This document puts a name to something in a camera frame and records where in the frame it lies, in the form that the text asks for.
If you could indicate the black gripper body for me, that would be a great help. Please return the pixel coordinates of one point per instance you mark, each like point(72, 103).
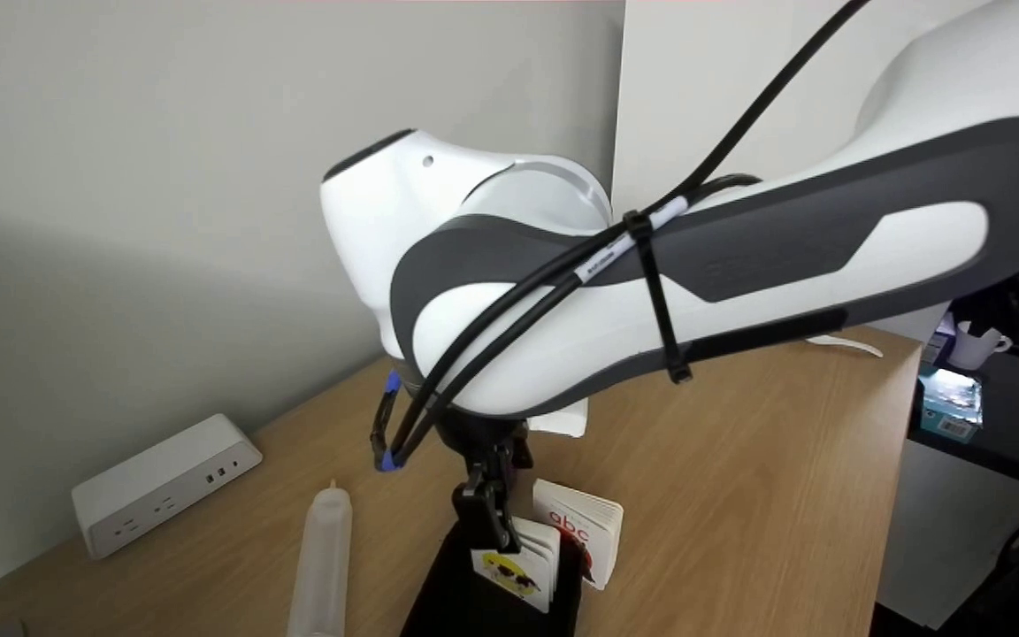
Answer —
point(488, 444)

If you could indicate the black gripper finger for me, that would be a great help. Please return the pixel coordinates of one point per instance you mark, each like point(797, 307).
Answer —
point(502, 515)
point(471, 508)

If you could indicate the white book red orange print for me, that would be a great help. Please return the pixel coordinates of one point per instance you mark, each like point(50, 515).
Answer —
point(599, 535)

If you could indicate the white grey Franka robot arm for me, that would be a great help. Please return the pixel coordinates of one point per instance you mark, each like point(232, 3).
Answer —
point(533, 355)

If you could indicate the black bookcase box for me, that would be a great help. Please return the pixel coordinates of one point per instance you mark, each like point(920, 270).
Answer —
point(439, 604)

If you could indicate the translucent white squeeze bottle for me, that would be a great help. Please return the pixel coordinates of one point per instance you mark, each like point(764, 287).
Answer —
point(318, 566)

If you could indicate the white power strip box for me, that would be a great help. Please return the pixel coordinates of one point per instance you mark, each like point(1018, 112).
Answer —
point(159, 483)

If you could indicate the teal shiny package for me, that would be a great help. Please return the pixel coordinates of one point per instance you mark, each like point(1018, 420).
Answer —
point(953, 408)

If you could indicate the white mug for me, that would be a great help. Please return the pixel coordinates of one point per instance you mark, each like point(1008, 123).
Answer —
point(971, 347)

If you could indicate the white wrist mount plate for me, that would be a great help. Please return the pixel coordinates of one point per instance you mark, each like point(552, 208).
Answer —
point(560, 420)

